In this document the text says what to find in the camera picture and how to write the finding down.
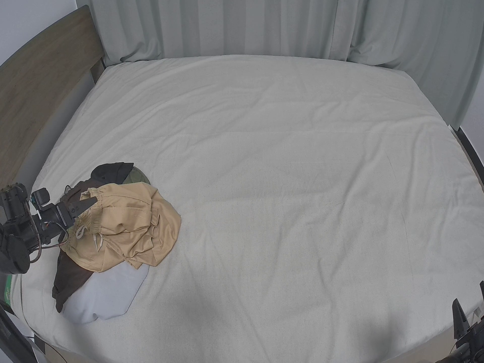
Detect brown garment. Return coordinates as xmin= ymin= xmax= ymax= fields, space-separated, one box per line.
xmin=52 ymin=178 xmax=100 ymax=313

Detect green garment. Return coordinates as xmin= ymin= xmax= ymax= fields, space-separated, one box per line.
xmin=121 ymin=167 xmax=152 ymax=187

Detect black garment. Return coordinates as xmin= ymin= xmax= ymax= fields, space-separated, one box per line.
xmin=92 ymin=162 xmax=135 ymax=188

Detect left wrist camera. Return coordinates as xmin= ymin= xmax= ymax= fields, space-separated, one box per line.
xmin=30 ymin=188 xmax=53 ymax=218

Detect white garment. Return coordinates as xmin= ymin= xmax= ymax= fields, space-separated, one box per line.
xmin=62 ymin=262 xmax=149 ymax=324

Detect beige shorts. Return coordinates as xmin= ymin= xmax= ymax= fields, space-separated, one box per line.
xmin=60 ymin=182 xmax=182 ymax=273

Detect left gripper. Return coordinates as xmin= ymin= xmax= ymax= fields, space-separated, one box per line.
xmin=40 ymin=199 xmax=82 ymax=237

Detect pale green curtain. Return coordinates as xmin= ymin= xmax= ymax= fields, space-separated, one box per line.
xmin=335 ymin=0 xmax=484 ymax=128
xmin=72 ymin=0 xmax=354 ymax=65

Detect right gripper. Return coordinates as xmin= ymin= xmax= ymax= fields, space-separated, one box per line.
xmin=452 ymin=280 xmax=484 ymax=358

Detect black cable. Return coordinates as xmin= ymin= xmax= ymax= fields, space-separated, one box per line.
xmin=46 ymin=344 xmax=76 ymax=363

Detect bed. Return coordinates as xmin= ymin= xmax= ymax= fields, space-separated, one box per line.
xmin=0 ymin=5 xmax=484 ymax=363

